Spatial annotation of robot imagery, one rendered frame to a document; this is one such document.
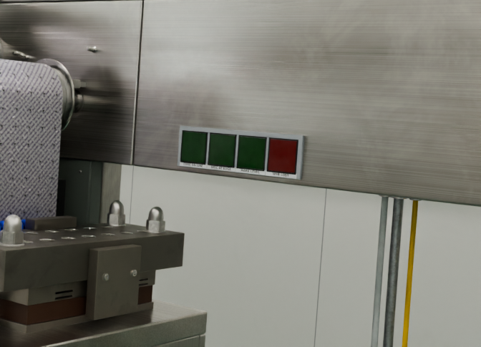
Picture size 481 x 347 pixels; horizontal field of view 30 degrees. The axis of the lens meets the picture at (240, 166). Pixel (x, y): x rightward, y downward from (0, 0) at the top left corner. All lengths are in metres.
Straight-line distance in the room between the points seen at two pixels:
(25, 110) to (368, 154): 0.59
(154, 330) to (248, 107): 0.39
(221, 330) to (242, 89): 3.08
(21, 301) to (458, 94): 0.70
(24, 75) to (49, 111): 0.08
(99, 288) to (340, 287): 2.73
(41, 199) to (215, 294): 2.93
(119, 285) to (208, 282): 3.05
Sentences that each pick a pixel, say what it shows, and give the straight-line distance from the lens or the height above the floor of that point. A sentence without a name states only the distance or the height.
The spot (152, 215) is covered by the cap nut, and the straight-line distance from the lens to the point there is 1.58.
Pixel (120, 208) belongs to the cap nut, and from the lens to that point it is 1.64.
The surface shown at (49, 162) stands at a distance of 1.62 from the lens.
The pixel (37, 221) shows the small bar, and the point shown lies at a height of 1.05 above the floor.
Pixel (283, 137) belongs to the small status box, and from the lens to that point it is 1.42.
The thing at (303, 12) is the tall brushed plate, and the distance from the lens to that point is 1.43.
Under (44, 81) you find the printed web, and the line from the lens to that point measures 1.61.
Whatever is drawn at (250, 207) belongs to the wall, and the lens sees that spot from 4.31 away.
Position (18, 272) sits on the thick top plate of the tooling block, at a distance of 1.34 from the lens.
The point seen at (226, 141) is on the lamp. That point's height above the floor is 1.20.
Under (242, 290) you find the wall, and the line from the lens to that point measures 4.38.
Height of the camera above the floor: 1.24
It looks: 3 degrees down
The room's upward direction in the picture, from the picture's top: 4 degrees clockwise
